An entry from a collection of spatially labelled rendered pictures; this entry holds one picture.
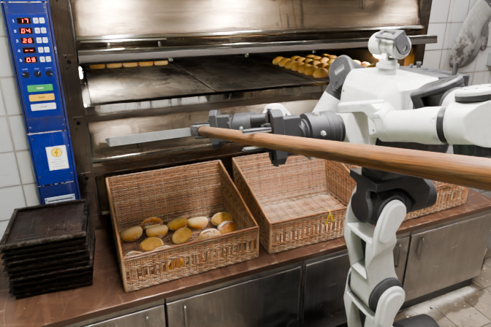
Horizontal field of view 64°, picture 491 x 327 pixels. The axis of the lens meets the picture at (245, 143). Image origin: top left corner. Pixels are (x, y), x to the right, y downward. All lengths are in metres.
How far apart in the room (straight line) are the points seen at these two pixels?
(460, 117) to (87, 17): 1.42
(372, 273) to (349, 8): 1.34
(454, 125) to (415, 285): 1.67
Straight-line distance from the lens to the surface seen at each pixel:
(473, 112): 0.79
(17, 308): 1.72
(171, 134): 1.32
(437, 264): 2.42
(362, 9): 2.27
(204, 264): 1.66
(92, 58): 1.64
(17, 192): 1.96
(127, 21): 1.78
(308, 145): 0.64
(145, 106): 1.85
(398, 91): 1.12
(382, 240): 1.35
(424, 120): 0.81
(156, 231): 1.85
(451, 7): 2.68
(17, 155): 1.90
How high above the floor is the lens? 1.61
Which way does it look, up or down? 20 degrees down
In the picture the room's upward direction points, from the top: straight up
